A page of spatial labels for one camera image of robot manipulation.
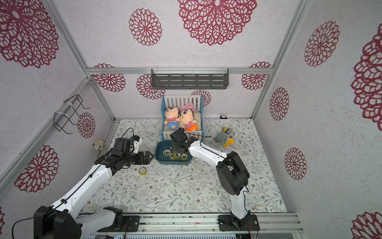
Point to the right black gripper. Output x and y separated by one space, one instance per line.
179 146

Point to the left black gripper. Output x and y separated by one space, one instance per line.
147 160

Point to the clear tape roll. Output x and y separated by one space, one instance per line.
167 152

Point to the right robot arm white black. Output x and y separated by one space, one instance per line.
232 173

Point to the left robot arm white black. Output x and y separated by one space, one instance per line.
62 220

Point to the teal plastic storage box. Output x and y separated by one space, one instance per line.
166 144

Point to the plush doll orange shorts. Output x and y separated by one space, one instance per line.
187 119

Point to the plush doll blue shorts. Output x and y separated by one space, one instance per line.
172 120

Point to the pink pillow in crib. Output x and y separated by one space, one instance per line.
188 106

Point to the blue white toy crib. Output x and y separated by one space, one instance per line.
176 101

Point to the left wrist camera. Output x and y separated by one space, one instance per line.
127 145

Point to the grey plush keychain toy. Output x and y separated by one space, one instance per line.
225 137

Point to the small round plush on wall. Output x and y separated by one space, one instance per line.
99 145

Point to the grey wall shelf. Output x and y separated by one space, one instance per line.
190 80

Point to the black wire wall rack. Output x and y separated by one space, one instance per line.
61 119

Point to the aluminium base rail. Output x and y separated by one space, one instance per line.
207 223

